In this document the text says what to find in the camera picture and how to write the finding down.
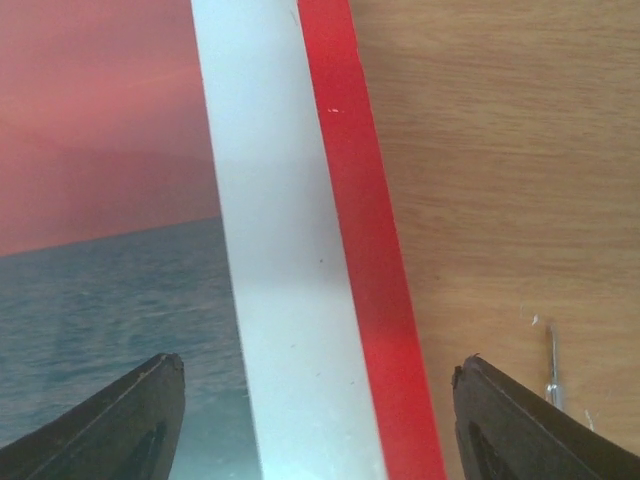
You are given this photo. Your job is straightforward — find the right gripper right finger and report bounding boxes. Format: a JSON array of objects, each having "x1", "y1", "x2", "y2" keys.
[{"x1": 452, "y1": 355, "x2": 639, "y2": 480}]

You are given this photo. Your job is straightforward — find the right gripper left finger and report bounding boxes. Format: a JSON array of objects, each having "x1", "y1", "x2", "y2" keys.
[{"x1": 1, "y1": 353, "x2": 185, "y2": 479}]

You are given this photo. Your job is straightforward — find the small clear-handled screwdriver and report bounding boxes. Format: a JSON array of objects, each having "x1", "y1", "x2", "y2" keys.
[{"x1": 545, "y1": 324, "x2": 565, "y2": 411}]

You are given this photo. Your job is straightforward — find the red picture frame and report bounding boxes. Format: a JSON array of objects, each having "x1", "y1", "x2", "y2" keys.
[{"x1": 298, "y1": 0, "x2": 446, "y2": 479}]

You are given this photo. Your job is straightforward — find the red sunset photo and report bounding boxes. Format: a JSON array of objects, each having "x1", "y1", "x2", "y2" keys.
[{"x1": 1, "y1": 1, "x2": 261, "y2": 479}]

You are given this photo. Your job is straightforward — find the white mat board with glass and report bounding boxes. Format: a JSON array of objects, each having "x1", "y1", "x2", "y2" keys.
[{"x1": 192, "y1": 1, "x2": 387, "y2": 479}]

